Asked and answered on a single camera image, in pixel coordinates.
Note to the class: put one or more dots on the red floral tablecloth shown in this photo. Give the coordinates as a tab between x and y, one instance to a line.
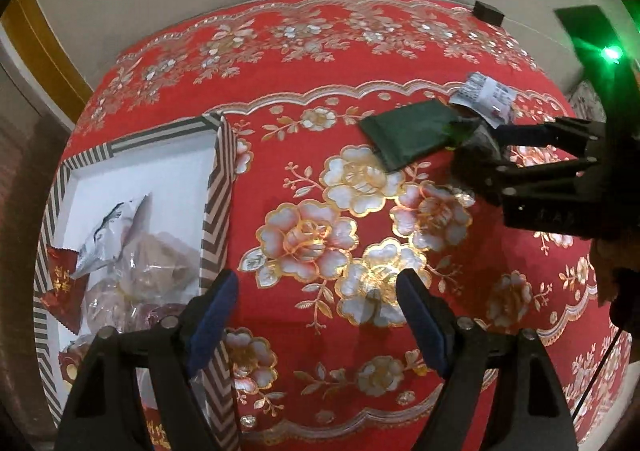
318	230

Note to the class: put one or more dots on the clear bag of red dates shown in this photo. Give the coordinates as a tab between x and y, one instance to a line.
144	316

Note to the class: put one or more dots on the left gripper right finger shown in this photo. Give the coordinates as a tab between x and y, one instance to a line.
529	409

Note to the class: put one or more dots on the small black box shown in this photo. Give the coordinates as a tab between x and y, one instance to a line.
487	13

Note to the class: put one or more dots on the yellow door frame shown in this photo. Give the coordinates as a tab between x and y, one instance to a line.
41	60

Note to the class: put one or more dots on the black green snack packet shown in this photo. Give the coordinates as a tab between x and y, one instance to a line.
474	134

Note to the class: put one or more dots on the small white snack packet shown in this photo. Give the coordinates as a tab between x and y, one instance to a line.
488	98

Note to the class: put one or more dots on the dark green snack packet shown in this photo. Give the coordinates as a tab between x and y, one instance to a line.
408	133

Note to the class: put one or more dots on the clear bag of brown snacks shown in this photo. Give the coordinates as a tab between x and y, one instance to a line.
154	269

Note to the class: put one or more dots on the person's right hand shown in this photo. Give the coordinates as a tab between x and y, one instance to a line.
605	257

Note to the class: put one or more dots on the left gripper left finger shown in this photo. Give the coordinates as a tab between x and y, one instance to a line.
104	409

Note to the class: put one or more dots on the red foil snack packet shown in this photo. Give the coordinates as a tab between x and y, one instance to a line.
64	298

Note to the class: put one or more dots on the white strawberry snack packet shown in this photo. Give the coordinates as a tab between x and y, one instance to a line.
105	242

